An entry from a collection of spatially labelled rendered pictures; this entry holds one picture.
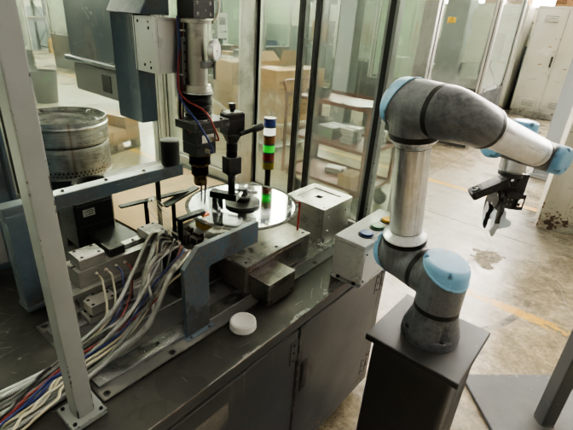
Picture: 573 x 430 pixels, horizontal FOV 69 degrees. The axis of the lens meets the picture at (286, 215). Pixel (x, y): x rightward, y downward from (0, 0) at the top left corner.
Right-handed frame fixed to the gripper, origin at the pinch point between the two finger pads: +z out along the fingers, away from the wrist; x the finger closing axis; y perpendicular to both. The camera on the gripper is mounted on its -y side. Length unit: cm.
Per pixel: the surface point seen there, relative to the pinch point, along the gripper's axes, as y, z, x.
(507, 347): 56, 91, 47
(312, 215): -56, 5, 11
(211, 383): -80, 16, -55
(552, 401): 47, 75, -1
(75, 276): -120, 7, -30
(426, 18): -28, -60, 14
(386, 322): -35.9, 16.3, -29.9
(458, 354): -19.8, 16.2, -40.9
